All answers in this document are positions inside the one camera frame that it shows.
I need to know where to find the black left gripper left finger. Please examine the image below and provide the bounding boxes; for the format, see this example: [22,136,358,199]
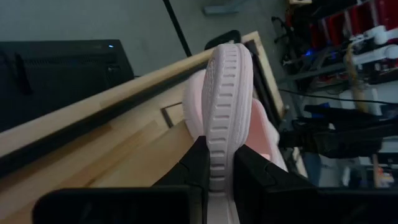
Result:
[151,136,210,191]

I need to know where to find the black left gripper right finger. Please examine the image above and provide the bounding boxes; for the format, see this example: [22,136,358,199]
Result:
[233,144,318,224]

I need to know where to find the black equipment box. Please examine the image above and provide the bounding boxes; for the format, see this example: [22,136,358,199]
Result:
[0,39,135,133]

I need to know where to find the white robot machine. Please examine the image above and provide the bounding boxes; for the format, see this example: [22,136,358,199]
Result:
[349,26,398,66]

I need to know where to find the rack of red bins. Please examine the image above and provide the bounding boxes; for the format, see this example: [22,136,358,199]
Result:
[307,0,398,47]

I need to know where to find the black aluminium rig frame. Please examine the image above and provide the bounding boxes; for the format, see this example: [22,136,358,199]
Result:
[0,30,282,180]

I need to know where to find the thin black hanging cable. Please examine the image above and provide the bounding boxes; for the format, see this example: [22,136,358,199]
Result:
[278,88,398,106]

